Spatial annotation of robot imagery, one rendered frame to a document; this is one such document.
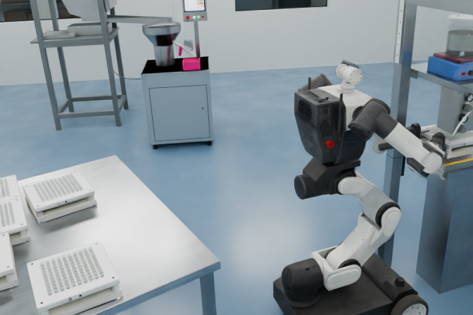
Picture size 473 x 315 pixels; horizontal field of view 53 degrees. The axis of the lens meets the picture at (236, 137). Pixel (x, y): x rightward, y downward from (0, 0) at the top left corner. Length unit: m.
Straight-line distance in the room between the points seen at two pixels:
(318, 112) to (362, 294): 1.05
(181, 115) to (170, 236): 2.74
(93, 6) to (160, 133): 1.49
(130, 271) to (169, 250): 0.16
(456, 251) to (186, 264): 1.63
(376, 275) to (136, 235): 1.36
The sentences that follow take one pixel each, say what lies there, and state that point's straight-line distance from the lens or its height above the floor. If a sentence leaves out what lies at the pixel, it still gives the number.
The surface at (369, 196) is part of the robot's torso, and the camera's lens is 2.40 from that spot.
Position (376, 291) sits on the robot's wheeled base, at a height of 0.17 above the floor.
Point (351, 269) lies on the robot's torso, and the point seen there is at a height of 0.32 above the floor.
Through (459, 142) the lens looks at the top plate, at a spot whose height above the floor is 0.91.
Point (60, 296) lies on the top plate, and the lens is 1.59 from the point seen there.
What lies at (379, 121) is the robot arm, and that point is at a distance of 1.95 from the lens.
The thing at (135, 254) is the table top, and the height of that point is 0.83.
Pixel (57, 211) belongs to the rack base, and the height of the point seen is 0.85.
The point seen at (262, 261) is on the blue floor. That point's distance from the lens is 3.07.
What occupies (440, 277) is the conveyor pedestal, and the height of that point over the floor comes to 0.11.
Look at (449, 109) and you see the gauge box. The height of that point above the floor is 1.12.
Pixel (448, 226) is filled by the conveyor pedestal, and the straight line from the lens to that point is 2.74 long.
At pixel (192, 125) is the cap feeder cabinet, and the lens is 4.55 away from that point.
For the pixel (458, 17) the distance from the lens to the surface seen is 2.16.
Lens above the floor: 1.87
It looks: 23 degrees down
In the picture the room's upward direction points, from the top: 3 degrees counter-clockwise
